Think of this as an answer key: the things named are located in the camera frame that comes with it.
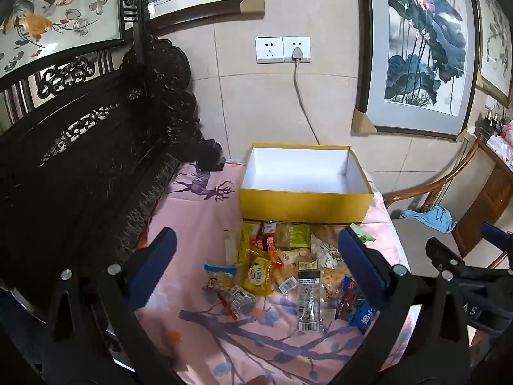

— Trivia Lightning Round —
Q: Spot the white stick snack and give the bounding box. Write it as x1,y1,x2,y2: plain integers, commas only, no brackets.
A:
223,228,238,264

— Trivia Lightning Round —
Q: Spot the flower and bird art panel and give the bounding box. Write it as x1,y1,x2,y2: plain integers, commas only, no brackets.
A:
0,0,131,75

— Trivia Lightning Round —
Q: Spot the framed lotus painting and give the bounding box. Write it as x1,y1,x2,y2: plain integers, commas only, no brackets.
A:
355,0,482,141

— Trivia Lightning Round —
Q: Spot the dark carved wooden bench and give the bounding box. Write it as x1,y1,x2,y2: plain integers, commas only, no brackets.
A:
0,28,225,329

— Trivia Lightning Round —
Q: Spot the long yellow snack packet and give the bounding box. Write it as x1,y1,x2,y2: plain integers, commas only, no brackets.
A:
239,222,261,267

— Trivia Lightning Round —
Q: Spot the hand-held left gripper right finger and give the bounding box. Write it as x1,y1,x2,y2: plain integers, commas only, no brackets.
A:
338,228,471,385

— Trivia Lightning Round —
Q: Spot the grey power cable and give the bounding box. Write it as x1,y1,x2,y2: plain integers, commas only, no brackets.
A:
294,60,320,145

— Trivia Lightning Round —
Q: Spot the wooden cabinet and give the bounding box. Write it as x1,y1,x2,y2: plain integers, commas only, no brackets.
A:
453,136,513,257

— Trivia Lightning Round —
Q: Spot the framed branch painting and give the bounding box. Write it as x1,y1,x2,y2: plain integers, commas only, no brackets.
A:
469,0,513,107

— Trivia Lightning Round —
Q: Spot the blue cloth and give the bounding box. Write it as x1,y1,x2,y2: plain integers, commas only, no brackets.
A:
401,206,458,234

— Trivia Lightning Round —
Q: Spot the white wall socket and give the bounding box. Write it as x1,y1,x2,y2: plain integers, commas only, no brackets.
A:
283,36,311,63
255,37,284,64

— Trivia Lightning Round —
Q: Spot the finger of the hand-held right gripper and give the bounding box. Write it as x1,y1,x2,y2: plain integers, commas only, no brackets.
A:
425,236,513,279
480,222,513,251

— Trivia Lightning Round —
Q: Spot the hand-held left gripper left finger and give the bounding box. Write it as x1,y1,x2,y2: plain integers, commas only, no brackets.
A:
40,227,189,385

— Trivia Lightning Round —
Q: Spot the yellow cardboard box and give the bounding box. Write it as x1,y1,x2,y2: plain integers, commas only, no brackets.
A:
239,143,375,225

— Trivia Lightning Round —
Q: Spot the green snack packet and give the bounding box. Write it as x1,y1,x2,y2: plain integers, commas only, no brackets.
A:
288,225,312,249

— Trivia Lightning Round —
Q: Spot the pile of snack packets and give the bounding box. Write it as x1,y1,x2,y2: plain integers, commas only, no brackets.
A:
202,220,379,335

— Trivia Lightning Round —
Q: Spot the pink printed tablecloth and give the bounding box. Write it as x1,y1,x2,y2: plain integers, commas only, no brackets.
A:
134,160,421,385

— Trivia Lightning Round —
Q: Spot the wooden armchair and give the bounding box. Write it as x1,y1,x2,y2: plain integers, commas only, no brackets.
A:
381,136,513,279

